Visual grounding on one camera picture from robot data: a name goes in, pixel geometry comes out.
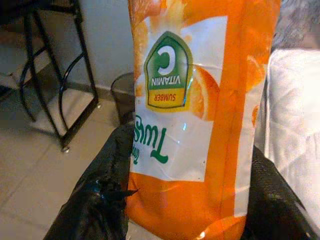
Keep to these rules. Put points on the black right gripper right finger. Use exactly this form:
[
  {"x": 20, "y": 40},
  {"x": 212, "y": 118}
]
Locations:
[{"x": 272, "y": 212}]

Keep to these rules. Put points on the black mesh waste bin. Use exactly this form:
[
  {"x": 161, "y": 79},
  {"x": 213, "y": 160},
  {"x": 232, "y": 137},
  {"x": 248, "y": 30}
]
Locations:
[{"x": 122, "y": 95}]

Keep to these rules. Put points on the black metal rack frame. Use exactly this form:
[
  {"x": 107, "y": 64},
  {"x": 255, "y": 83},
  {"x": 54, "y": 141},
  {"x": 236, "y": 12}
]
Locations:
[{"x": 80, "y": 37}]

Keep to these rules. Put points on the white quilted mattress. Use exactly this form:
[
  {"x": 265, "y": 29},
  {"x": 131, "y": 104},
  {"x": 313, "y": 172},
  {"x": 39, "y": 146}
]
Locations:
[{"x": 292, "y": 100}]

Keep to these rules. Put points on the orange juice drink pouch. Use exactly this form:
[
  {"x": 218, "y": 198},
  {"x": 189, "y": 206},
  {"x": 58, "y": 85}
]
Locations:
[{"x": 200, "y": 125}]

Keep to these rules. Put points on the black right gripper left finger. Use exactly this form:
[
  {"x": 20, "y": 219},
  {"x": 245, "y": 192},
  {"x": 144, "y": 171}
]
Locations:
[{"x": 100, "y": 195}]

